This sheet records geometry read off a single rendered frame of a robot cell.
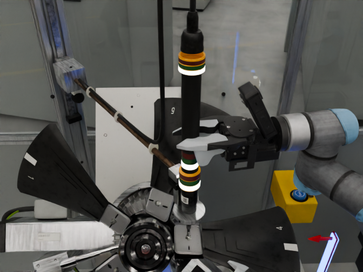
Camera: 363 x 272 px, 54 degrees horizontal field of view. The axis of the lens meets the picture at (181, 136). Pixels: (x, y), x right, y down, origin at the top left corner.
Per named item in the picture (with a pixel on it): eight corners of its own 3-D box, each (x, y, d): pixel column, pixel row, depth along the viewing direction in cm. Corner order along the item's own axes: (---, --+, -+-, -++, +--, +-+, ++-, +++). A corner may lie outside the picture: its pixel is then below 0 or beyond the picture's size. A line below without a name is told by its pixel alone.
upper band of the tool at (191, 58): (173, 69, 58) (173, 53, 57) (193, 63, 60) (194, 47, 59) (189, 79, 56) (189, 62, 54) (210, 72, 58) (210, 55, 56)
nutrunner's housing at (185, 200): (176, 218, 79) (174, 10, 53) (190, 211, 81) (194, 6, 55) (187, 230, 77) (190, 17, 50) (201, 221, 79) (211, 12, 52)
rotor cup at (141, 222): (112, 219, 89) (102, 229, 76) (167, 201, 89) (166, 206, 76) (130, 276, 88) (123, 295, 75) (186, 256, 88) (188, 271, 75)
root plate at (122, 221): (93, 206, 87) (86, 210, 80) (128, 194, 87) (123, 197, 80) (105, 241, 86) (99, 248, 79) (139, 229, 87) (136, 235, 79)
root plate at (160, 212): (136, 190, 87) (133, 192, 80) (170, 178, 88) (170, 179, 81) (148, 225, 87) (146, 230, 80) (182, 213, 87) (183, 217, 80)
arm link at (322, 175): (323, 212, 74) (336, 172, 68) (283, 181, 81) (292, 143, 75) (347, 198, 77) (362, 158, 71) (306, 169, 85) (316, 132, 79)
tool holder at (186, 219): (161, 204, 79) (160, 171, 74) (186, 191, 83) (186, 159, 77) (185, 230, 73) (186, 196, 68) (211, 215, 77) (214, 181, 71)
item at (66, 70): (55, 83, 117) (50, 59, 112) (75, 77, 121) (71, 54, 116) (67, 95, 111) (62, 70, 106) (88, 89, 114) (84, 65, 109)
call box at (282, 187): (269, 191, 127) (273, 169, 121) (296, 191, 127) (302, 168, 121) (280, 226, 114) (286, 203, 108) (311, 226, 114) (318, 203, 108)
